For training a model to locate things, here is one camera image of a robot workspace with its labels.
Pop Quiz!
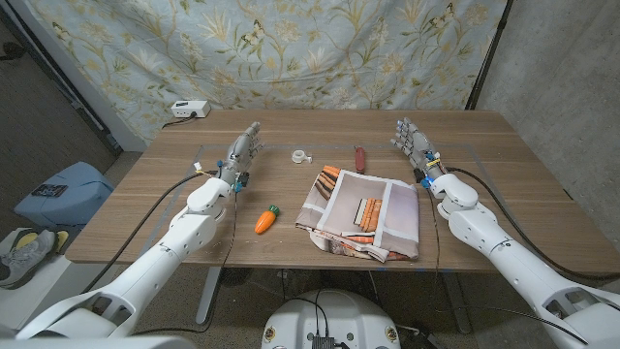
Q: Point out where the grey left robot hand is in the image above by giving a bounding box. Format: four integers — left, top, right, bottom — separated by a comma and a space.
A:
218, 120, 265, 188

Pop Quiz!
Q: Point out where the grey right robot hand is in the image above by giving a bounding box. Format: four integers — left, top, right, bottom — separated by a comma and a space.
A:
389, 116, 447, 182

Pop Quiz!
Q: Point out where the beige orange printed cloth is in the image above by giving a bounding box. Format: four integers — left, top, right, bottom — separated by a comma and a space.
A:
294, 165, 420, 264

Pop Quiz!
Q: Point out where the orange toy carrot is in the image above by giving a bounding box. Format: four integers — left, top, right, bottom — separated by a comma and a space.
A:
254, 205, 281, 236

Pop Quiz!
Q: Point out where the white power box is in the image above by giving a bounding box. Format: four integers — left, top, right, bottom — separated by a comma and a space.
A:
170, 100, 212, 119

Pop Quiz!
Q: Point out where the black backdrop stand pole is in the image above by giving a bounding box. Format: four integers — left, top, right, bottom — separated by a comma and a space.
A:
464, 0, 514, 111

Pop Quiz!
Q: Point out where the floral light blue backdrop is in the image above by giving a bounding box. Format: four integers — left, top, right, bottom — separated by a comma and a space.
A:
23, 0, 510, 146

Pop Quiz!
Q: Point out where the white table leg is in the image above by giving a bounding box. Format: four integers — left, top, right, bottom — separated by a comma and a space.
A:
195, 266, 223, 325
443, 271, 474, 334

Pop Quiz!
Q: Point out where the blue plastic storage bin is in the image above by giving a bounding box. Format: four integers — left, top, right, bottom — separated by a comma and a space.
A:
13, 161, 115, 229

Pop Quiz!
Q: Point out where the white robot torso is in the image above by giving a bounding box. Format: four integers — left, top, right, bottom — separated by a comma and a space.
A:
261, 289, 402, 349

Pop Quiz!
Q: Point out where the shoe with yellow insole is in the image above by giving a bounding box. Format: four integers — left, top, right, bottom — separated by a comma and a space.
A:
9, 227, 70, 254

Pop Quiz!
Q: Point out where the white robot chest cover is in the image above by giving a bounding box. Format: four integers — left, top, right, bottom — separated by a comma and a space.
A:
0, 334, 198, 349

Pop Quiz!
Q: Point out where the grey sneaker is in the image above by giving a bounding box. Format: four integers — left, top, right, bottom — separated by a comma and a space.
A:
0, 229, 59, 291

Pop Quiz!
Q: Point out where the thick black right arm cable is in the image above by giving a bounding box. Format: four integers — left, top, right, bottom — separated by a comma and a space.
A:
445, 166, 620, 282

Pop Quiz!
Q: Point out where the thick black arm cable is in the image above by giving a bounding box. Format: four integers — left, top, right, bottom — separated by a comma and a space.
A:
79, 170, 219, 295
445, 166, 620, 282

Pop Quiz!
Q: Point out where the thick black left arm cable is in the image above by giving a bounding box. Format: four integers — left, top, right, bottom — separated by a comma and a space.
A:
79, 170, 219, 295

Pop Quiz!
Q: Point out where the thin black left wrist cable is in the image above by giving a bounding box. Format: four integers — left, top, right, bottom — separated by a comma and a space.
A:
135, 189, 239, 336

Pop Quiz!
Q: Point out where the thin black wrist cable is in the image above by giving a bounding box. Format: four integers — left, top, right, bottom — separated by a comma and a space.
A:
135, 189, 239, 336
427, 188, 441, 285

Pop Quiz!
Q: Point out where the black power box cable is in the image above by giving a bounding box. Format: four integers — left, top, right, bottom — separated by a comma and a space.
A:
162, 113, 198, 130

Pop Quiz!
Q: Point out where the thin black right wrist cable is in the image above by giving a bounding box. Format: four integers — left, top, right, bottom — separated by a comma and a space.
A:
427, 188, 441, 285

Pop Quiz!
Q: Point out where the dark wall rail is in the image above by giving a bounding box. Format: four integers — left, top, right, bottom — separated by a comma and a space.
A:
0, 4, 122, 156

